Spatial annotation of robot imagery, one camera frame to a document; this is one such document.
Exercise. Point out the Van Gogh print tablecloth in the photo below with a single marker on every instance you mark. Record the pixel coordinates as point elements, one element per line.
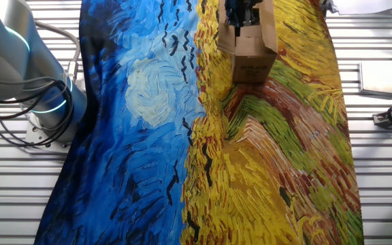
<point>148,153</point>

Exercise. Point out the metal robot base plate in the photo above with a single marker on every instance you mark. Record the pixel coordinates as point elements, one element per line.
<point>32,136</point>

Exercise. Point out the flat metal plate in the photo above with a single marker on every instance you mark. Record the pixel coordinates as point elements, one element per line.
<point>379,78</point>

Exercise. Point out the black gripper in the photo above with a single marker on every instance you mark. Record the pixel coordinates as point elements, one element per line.
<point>238,12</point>

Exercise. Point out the white sheet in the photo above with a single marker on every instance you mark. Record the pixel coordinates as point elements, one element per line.
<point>369,6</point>

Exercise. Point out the brown cardboard box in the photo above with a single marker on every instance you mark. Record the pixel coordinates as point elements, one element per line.
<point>254,64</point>

